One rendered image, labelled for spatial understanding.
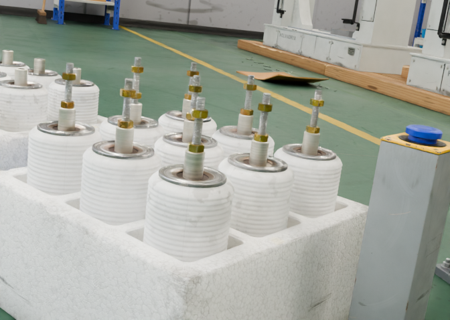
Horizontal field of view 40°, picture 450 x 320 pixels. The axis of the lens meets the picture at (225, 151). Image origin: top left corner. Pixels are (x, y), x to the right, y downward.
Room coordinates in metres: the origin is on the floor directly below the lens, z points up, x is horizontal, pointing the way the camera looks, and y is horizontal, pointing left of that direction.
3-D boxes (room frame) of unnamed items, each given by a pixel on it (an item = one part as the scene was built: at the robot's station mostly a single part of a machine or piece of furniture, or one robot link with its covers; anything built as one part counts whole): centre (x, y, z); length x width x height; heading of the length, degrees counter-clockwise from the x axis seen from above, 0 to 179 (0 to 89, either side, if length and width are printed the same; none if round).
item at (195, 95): (0.82, 0.05, 0.30); 0.01 x 0.01 x 0.08
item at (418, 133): (0.69, -0.22, 0.32); 0.04 x 0.04 x 0.02
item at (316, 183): (0.83, -0.12, 0.16); 0.10 x 0.10 x 0.18
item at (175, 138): (0.82, 0.05, 0.25); 0.08 x 0.08 x 0.01
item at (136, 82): (0.89, 0.14, 0.31); 0.01 x 0.01 x 0.08
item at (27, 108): (1.09, 0.38, 0.16); 0.10 x 0.10 x 0.18
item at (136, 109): (0.89, 0.14, 0.26); 0.02 x 0.02 x 0.03
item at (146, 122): (0.89, 0.14, 0.25); 0.08 x 0.08 x 0.01
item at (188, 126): (0.82, 0.05, 0.26); 0.02 x 0.02 x 0.03
